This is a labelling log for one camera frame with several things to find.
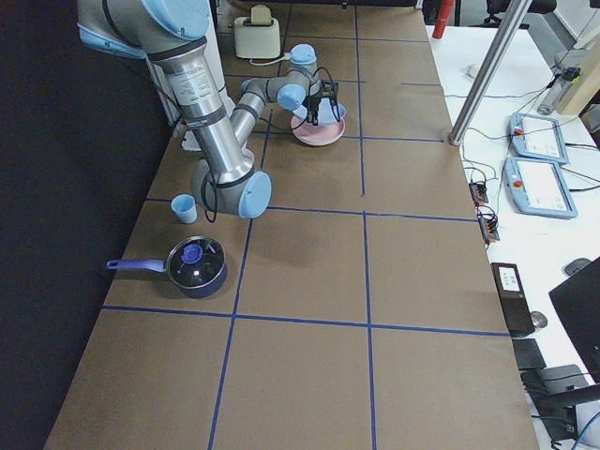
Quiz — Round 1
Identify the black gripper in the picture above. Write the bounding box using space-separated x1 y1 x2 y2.
303 91 323 125

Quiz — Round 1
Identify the blue plate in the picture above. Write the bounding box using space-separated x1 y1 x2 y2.
292 98 346 126

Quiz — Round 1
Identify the pink plate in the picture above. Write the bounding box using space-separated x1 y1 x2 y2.
290 116 346 146

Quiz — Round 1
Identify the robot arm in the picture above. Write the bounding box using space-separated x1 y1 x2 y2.
77 0 338 218

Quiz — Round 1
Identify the pink bowl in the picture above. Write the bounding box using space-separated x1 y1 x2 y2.
241 147 255 164

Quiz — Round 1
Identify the cream toaster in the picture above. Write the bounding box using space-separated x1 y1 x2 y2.
233 12 281 59

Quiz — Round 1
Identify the bread slice in toaster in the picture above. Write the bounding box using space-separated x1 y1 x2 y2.
250 5 273 26

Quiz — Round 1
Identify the light blue cup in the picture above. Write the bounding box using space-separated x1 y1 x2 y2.
171 194 198 224

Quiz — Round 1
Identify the red cylinder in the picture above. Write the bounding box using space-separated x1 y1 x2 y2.
432 0 456 40

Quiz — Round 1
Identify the orange connector block far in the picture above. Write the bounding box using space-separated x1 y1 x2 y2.
469 181 488 205

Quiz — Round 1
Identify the orange connector block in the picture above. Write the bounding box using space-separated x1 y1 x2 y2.
476 205 500 245
469 181 488 205

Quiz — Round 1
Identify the dark blue pot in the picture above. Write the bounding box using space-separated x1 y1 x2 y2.
106 236 228 298

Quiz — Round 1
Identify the orange connector block near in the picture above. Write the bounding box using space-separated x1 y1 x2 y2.
476 205 500 245

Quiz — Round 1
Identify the far teach pendant tablet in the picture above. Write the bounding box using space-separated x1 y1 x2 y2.
508 112 569 165

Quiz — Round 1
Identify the teach pendant tablet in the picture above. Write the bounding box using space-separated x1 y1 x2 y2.
503 157 578 219
508 112 569 165

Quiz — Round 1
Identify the near teach pendant tablet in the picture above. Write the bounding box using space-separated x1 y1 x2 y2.
503 157 578 219

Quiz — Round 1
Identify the grey water bottle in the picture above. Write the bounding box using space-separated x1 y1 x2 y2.
537 67 581 115

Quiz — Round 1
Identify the black box with label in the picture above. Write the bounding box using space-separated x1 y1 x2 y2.
490 262 534 338

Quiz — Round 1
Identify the black monitor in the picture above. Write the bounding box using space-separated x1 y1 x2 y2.
549 264 599 383

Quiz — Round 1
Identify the black monitor stand base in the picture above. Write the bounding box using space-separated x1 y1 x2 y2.
512 338 599 442

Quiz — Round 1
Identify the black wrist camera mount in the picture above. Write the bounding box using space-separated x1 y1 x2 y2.
320 80 338 107

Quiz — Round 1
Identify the white toaster power cord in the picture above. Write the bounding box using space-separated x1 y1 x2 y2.
248 52 294 67

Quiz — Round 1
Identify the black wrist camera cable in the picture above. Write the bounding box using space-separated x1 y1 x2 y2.
201 67 342 224

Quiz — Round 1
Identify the aluminium frame post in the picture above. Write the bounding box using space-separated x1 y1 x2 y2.
448 0 533 146

